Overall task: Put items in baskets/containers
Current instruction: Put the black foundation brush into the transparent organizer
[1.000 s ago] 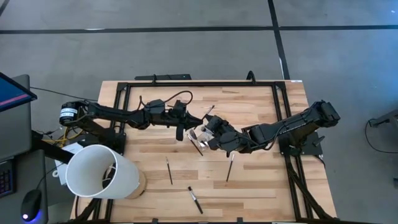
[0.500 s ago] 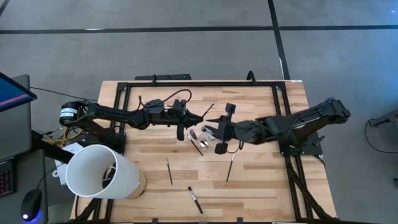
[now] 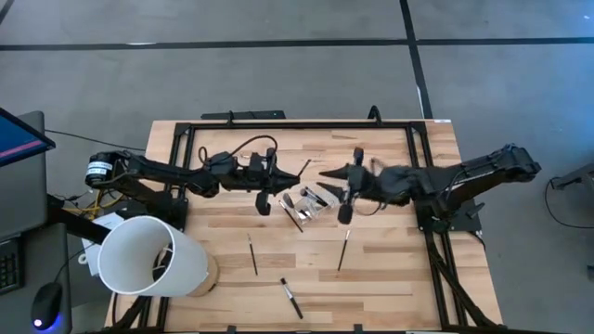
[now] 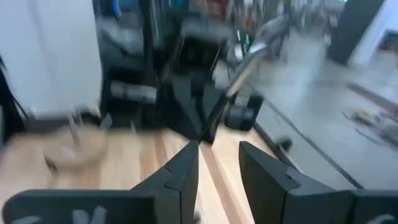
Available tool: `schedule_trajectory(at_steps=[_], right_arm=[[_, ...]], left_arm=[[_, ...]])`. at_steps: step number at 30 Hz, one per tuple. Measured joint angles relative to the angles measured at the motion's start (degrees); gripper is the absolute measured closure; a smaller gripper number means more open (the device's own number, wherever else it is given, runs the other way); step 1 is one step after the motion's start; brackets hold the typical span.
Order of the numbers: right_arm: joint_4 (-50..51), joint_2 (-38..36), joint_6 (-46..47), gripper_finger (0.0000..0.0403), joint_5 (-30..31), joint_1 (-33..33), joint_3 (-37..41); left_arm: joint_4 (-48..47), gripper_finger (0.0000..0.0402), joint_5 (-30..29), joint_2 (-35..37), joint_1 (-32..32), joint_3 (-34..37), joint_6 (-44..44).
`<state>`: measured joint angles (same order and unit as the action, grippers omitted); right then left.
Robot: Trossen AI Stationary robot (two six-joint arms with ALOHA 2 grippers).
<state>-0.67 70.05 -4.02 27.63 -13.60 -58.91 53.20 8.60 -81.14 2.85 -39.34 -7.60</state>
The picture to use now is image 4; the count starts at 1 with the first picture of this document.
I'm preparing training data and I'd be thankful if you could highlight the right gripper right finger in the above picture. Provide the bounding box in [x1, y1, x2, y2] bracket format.
[238, 141, 398, 224]

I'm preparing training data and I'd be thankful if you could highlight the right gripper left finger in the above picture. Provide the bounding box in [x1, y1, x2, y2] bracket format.
[2, 139, 200, 224]

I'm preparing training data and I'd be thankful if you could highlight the clear acrylic brush organizer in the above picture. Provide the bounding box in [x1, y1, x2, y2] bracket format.
[42, 107, 111, 177]

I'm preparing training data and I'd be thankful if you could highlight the medium round-head makeup brush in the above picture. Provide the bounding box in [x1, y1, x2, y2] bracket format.
[201, 17, 292, 144]

